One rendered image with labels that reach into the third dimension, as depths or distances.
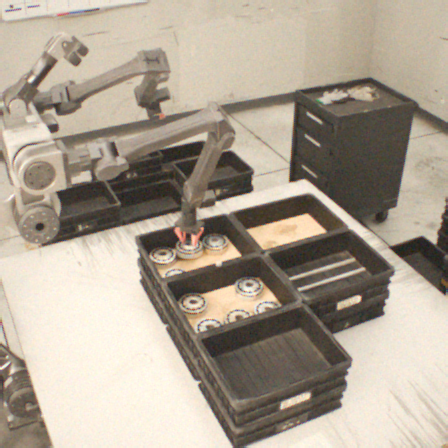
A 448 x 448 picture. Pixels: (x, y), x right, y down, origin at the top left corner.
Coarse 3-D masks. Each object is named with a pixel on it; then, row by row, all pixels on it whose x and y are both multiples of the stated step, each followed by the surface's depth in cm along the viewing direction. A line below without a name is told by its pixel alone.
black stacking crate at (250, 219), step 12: (276, 204) 251; (288, 204) 254; (300, 204) 257; (312, 204) 257; (240, 216) 246; (252, 216) 249; (264, 216) 252; (276, 216) 255; (288, 216) 258; (312, 216) 259; (324, 216) 250; (324, 228) 252; (336, 228) 243
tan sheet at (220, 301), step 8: (224, 288) 220; (232, 288) 220; (264, 288) 220; (208, 296) 216; (216, 296) 216; (224, 296) 216; (232, 296) 216; (264, 296) 216; (272, 296) 216; (208, 304) 212; (216, 304) 213; (224, 304) 213; (232, 304) 213; (240, 304) 213; (248, 304) 213; (280, 304) 213; (208, 312) 209; (216, 312) 209; (224, 312) 209; (192, 320) 206
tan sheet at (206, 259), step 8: (232, 248) 240; (176, 256) 236; (200, 256) 236; (208, 256) 236; (216, 256) 236; (224, 256) 236; (232, 256) 236; (240, 256) 236; (176, 264) 231; (184, 264) 231; (192, 264) 231; (200, 264) 231; (208, 264) 232; (160, 272) 227
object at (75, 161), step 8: (64, 152) 163; (72, 152) 166; (80, 152) 168; (64, 160) 164; (72, 160) 166; (80, 160) 168; (88, 160) 168; (64, 168) 165; (72, 168) 166; (80, 168) 168; (88, 168) 170; (72, 176) 170
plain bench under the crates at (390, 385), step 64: (256, 192) 301; (320, 192) 302; (64, 256) 256; (128, 256) 257; (384, 256) 258; (64, 320) 223; (128, 320) 224; (384, 320) 225; (64, 384) 197; (128, 384) 198; (192, 384) 198; (384, 384) 198
